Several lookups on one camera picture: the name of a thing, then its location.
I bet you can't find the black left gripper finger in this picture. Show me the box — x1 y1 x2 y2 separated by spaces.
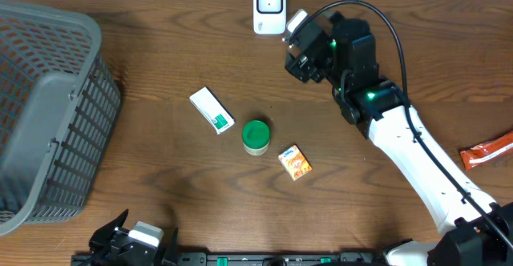
89 209 129 246
166 228 179 264

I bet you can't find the green lidded jar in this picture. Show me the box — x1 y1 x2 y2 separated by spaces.
242 120 271 156

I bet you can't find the orange juice carton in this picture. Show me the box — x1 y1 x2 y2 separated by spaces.
278 144 313 181

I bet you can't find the white green medicine box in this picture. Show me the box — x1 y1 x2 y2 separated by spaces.
189 87 235 135

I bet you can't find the red Top candy bar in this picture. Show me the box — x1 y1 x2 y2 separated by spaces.
460 131 512 171

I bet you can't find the white barcode scanner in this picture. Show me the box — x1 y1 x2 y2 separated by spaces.
253 0 287 35

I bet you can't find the grey plastic basket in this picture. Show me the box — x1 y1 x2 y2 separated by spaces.
1 0 121 235

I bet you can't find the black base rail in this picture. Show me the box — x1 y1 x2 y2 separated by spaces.
71 250 386 266

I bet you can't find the black right camera cable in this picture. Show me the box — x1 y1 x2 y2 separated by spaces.
298 0 513 251

